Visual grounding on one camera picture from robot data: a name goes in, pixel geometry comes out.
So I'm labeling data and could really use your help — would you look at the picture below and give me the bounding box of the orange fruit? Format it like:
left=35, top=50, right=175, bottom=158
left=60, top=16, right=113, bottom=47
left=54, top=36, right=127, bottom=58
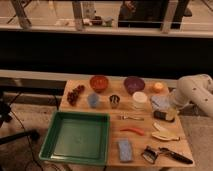
left=153, top=82, right=164, bottom=93

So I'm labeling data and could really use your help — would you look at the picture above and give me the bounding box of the black handled peeler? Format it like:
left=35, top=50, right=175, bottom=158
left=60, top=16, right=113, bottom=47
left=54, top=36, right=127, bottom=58
left=159, top=147, right=193, bottom=164

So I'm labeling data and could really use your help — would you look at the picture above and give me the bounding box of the white paper cup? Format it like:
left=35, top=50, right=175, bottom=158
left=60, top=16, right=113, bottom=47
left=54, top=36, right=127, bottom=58
left=132, top=92, right=148, bottom=109

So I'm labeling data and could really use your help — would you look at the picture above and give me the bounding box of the orange bowl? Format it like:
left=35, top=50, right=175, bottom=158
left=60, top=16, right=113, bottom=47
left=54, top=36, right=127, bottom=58
left=90, top=75, right=109, bottom=93

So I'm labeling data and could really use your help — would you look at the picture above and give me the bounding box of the black binder clip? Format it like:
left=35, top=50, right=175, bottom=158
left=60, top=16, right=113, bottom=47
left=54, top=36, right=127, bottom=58
left=141, top=146, right=158, bottom=164

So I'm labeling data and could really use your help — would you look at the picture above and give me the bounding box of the dark red grape bunch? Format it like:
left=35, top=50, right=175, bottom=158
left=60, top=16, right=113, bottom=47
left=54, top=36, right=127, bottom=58
left=67, top=85, right=85, bottom=106

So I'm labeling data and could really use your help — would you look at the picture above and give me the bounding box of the blue plastic cup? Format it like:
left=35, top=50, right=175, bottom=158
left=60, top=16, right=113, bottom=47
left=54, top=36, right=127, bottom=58
left=87, top=93, right=99, bottom=108

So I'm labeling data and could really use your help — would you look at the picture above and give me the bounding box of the black eraser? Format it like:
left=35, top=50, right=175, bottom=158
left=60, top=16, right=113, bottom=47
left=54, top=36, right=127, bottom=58
left=153, top=110, right=175, bottom=122

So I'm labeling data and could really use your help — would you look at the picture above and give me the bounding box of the purple bowl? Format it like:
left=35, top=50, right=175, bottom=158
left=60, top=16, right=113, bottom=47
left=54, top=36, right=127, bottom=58
left=124, top=76, right=145, bottom=95

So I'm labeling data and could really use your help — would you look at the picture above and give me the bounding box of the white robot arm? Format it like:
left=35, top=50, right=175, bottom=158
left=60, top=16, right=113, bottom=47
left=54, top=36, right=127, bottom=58
left=169, top=74, right=213, bottom=118

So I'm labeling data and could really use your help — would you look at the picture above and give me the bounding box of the green plastic tray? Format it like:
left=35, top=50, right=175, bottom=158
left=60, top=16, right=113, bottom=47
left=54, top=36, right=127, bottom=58
left=39, top=111, right=110, bottom=166

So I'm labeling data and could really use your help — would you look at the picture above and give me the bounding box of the black tripod stand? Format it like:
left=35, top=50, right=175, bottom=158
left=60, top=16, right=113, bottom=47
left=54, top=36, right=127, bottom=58
left=0, top=96, right=40, bottom=145

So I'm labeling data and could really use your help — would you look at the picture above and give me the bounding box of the red chili pepper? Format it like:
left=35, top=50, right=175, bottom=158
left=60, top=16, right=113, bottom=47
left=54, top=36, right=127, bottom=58
left=120, top=128, right=144, bottom=136

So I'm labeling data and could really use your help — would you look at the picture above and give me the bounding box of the small metal cup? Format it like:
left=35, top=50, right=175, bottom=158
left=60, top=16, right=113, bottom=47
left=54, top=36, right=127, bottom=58
left=109, top=95, right=120, bottom=108

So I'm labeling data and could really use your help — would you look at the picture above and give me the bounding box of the blue sponge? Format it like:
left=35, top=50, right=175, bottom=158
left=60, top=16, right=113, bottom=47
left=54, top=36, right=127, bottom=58
left=118, top=139, right=133, bottom=162

